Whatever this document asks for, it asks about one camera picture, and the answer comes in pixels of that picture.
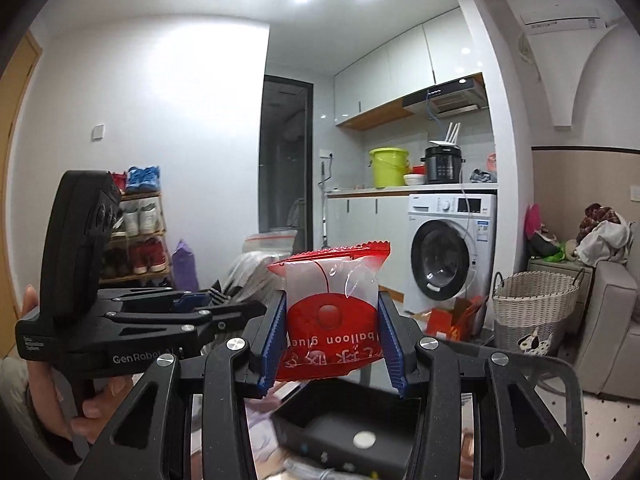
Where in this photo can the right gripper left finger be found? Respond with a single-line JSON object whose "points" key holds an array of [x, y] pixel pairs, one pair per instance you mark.
{"points": [[186, 407]]}

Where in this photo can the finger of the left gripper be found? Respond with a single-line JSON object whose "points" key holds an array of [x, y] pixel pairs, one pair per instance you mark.
{"points": [[207, 321], [192, 300]]}

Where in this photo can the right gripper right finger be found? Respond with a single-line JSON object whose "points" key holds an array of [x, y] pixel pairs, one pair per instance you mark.
{"points": [[527, 410]]}

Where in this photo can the adidas shoelace zip bag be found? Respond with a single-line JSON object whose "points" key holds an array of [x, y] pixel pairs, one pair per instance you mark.
{"points": [[249, 277]]}

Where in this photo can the red balloon glue packet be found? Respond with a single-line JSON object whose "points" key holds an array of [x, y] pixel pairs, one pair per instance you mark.
{"points": [[331, 318]]}

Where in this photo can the person's left hand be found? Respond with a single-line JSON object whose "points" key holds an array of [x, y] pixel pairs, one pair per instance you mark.
{"points": [[95, 412]]}

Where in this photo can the wooden shoe rack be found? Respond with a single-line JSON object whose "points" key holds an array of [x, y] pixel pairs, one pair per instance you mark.
{"points": [[137, 251]]}

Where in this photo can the grey sofa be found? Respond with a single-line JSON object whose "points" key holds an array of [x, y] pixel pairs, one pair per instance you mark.
{"points": [[607, 361]]}

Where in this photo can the white wicker basket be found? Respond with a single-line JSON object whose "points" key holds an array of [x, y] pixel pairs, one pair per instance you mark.
{"points": [[531, 310]]}

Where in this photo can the red cardboard box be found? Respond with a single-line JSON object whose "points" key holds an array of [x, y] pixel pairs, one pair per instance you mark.
{"points": [[455, 324]]}

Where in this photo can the black cardboard box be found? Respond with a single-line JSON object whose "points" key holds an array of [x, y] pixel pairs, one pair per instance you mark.
{"points": [[348, 427]]}

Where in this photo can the mop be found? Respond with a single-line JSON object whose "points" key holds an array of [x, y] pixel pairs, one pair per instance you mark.
{"points": [[326, 162]]}

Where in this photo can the white washing machine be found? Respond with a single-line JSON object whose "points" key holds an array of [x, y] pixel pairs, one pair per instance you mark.
{"points": [[451, 245]]}

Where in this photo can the pile of clothes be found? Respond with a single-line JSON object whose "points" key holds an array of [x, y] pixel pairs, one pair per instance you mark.
{"points": [[604, 235]]}

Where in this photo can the yellow green bucket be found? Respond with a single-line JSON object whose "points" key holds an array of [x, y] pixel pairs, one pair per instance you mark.
{"points": [[389, 167]]}

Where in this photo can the black rice cooker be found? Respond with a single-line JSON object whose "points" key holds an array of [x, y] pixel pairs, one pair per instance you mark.
{"points": [[443, 164]]}

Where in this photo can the white upper cabinets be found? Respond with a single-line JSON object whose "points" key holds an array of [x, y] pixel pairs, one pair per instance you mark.
{"points": [[434, 52]]}

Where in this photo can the range hood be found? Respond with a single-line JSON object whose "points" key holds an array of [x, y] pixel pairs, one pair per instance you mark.
{"points": [[449, 99]]}

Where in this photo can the white air conditioner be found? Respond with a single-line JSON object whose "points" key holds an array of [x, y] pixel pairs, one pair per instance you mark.
{"points": [[538, 17]]}

